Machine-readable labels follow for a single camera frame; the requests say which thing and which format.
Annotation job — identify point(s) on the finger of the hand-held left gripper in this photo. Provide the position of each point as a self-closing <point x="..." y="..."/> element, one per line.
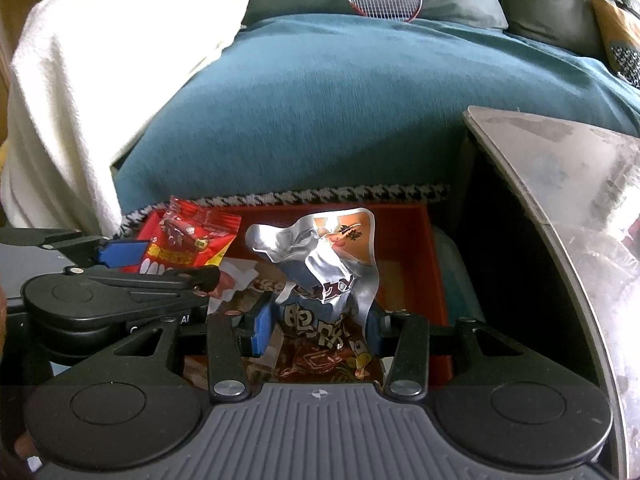
<point x="122" y="253"/>
<point x="160" y="285"/>

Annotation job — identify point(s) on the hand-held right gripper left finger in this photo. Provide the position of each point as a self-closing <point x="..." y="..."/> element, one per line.
<point x="262" y="332"/>

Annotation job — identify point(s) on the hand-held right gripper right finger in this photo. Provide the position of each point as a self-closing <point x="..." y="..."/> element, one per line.
<point x="375" y="335"/>

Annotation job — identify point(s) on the red snack packet white script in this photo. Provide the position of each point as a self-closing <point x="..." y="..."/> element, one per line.
<point x="195" y="240"/>

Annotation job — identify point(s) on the dark brown snack packet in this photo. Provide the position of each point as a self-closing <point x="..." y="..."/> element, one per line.
<point x="320" y="270"/>

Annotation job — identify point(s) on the red cardboard box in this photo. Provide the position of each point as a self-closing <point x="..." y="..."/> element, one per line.
<point x="420" y="260"/>

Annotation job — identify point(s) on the white blanket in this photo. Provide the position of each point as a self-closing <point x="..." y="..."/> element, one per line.
<point x="100" y="85"/>

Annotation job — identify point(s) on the blue sofa cover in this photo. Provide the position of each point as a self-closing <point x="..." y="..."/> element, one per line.
<point x="325" y="110"/>

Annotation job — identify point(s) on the dark grey coffee table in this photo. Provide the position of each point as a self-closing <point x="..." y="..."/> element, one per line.
<point x="575" y="185"/>

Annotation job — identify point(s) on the brown patterned pillow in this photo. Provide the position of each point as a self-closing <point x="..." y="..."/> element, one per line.
<point x="617" y="35"/>

